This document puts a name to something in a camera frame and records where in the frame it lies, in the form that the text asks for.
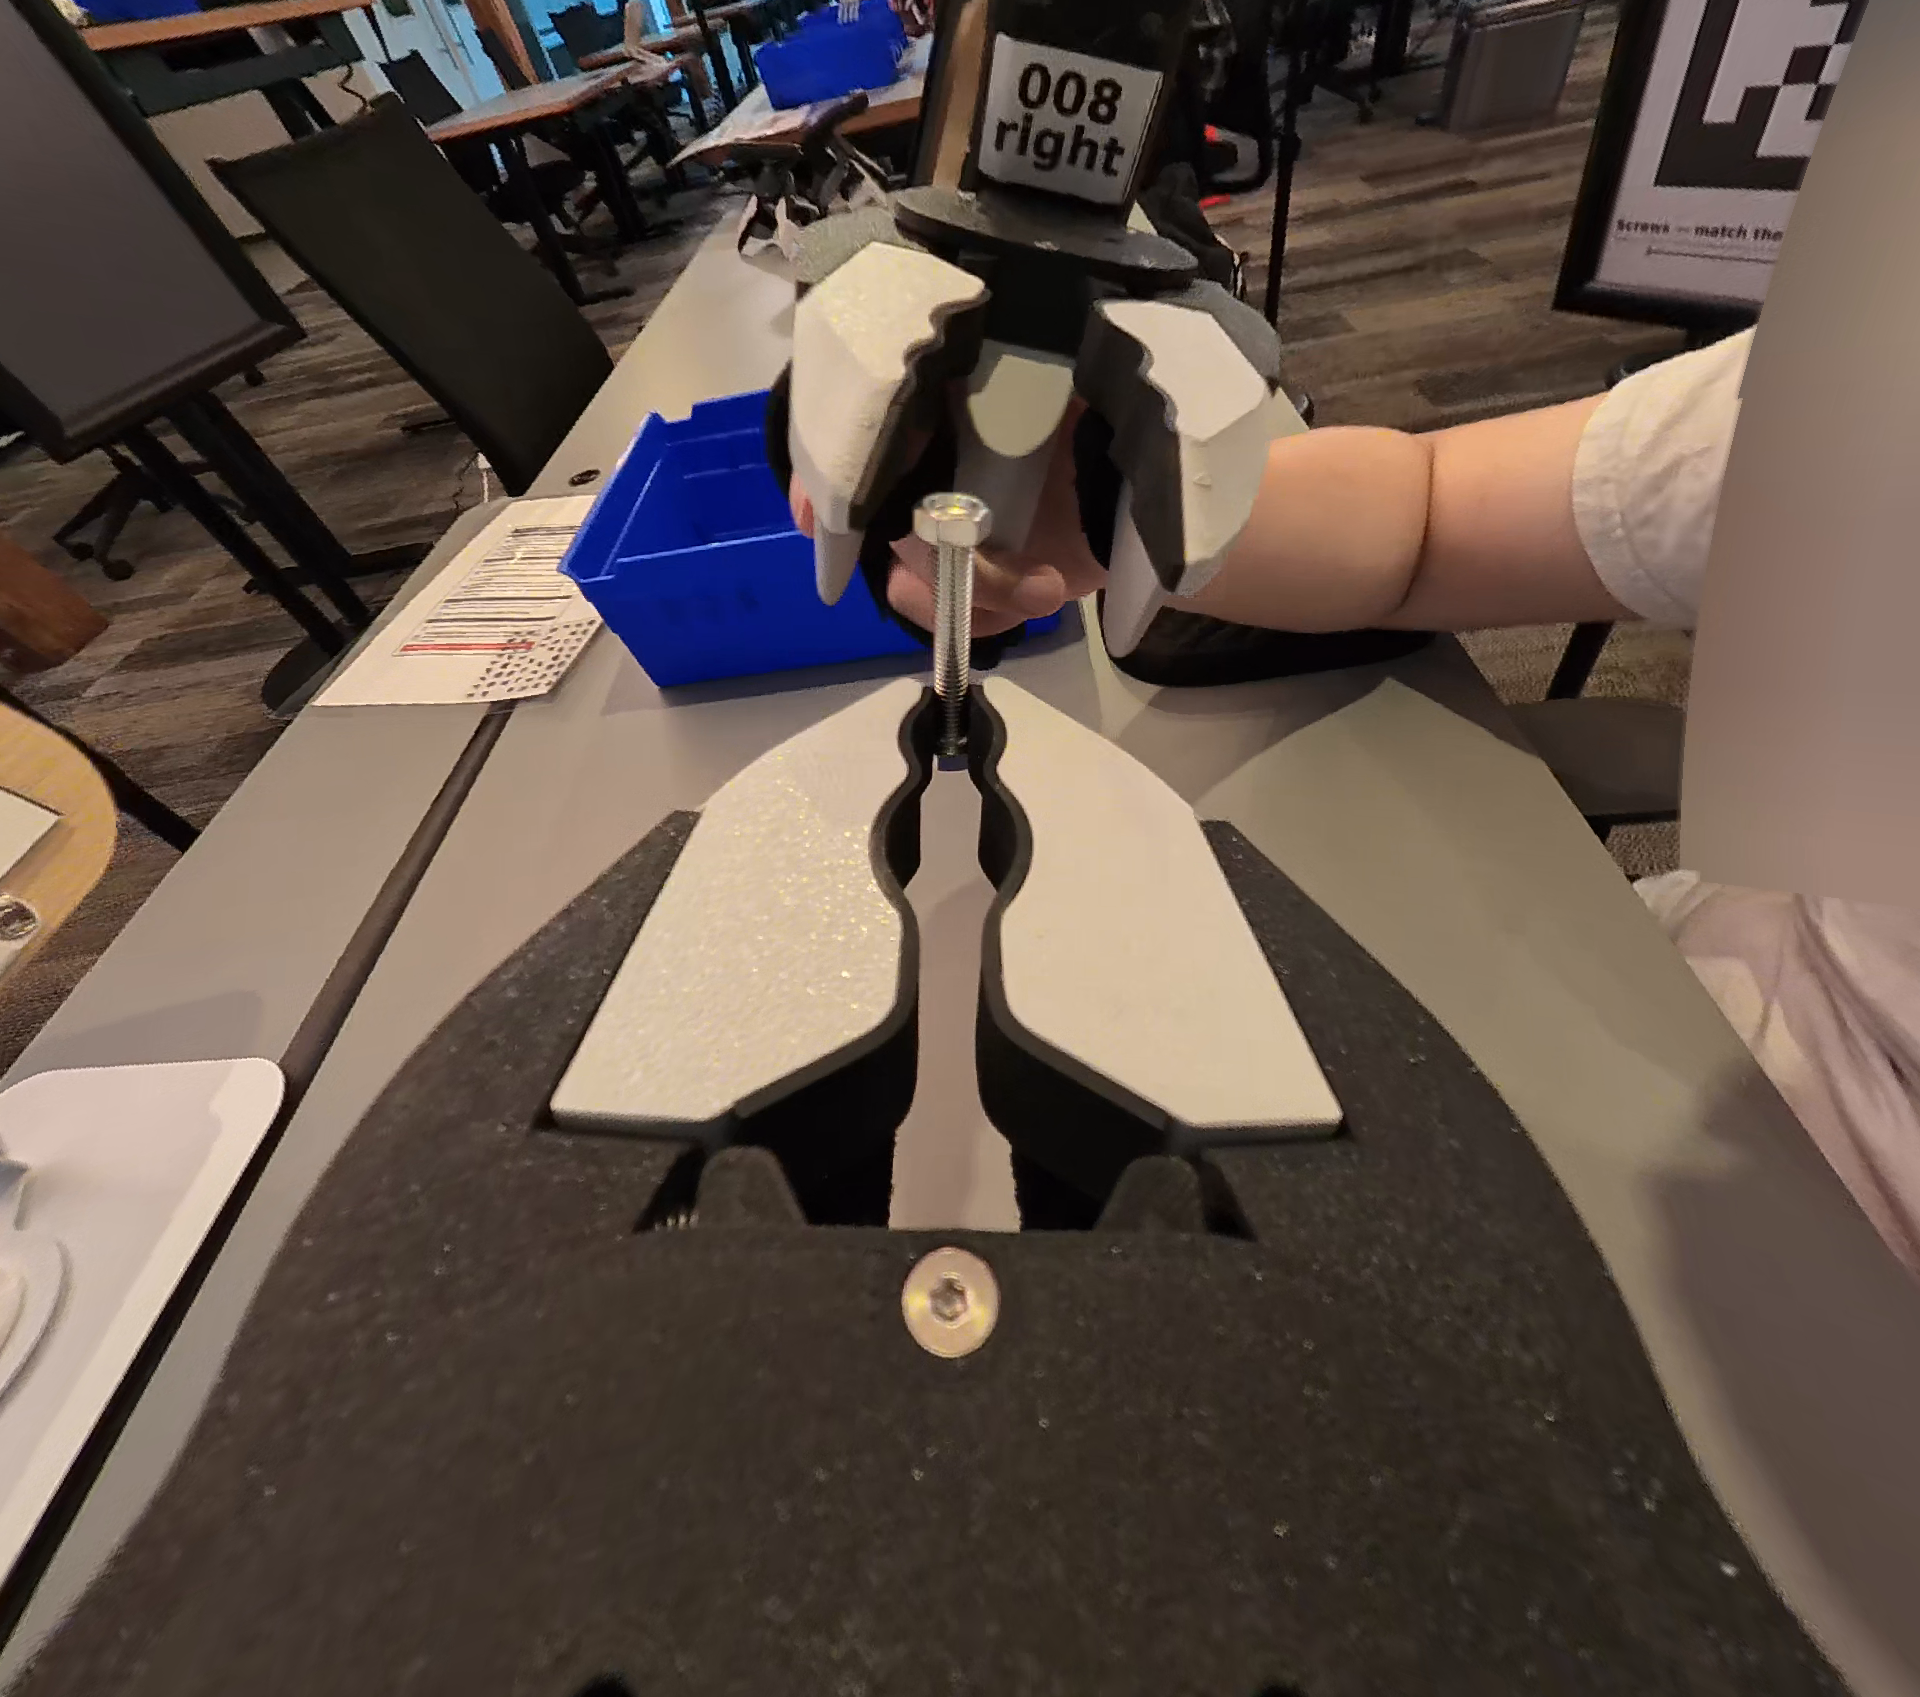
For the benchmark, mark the black easel board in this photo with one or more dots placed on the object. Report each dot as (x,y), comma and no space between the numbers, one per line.
(105,260)

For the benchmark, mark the small silver hex nut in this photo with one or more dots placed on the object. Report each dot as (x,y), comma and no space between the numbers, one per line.
(955,518)

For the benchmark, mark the person's right forearm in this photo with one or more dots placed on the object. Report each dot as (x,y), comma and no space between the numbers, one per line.
(1423,511)

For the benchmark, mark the brown wooden block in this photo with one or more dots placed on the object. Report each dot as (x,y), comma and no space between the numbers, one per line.
(42,609)

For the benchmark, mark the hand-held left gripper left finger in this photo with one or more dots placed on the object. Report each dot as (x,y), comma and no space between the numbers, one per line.
(748,962)

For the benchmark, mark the spare hand-held gripper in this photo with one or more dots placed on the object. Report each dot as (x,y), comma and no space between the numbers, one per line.
(789,206)
(856,152)

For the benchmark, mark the long thin silver bolt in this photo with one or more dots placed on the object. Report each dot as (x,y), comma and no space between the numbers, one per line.
(949,617)

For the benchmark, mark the RIGHT marker sign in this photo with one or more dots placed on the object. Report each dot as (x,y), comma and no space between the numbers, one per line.
(1725,48)

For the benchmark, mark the person's right hand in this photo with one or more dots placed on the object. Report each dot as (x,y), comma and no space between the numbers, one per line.
(1036,585)

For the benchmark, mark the black tripod stand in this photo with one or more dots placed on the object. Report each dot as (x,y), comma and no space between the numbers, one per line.
(1285,152)

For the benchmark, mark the white document stand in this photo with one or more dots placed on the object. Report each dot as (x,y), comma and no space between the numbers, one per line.
(122,1201)

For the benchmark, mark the printed paper sheet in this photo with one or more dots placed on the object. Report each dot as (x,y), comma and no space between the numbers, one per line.
(463,617)

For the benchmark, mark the grey metal box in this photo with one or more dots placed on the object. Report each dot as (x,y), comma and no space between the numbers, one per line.
(1516,61)

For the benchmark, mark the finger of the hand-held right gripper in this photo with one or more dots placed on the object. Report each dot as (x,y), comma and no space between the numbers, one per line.
(856,360)
(1200,440)

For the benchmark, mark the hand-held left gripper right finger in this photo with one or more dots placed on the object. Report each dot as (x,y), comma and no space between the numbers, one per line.
(1168,962)

